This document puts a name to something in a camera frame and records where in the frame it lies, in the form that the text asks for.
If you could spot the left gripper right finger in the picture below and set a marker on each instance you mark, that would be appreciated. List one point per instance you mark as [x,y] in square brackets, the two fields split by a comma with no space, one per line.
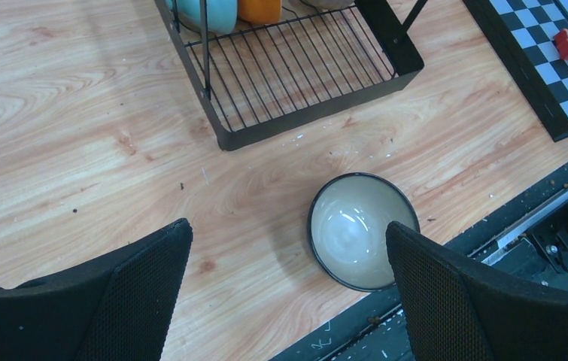
[457,308]

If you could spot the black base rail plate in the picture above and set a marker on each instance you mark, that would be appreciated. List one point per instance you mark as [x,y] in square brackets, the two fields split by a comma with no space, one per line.
[527,238]

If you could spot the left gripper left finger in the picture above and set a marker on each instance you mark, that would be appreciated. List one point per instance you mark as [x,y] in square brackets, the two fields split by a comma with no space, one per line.
[117,306]

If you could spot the blue floral glazed bowl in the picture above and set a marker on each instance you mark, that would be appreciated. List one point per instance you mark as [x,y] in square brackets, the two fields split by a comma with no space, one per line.
[346,226]

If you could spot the black white checkerboard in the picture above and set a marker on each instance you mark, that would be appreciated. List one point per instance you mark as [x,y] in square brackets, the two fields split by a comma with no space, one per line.
[522,34]

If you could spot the white bowl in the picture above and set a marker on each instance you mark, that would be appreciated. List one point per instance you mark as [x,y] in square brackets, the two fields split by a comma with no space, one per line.
[260,11]

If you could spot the celadon bowl brown rim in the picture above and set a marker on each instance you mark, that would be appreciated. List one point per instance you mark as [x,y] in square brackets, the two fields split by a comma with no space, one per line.
[221,15]

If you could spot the black wire dish rack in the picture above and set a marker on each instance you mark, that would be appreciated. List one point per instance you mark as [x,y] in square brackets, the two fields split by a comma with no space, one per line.
[259,81]

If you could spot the beige bowl black rim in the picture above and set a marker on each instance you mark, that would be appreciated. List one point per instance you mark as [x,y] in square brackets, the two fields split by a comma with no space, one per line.
[330,4]

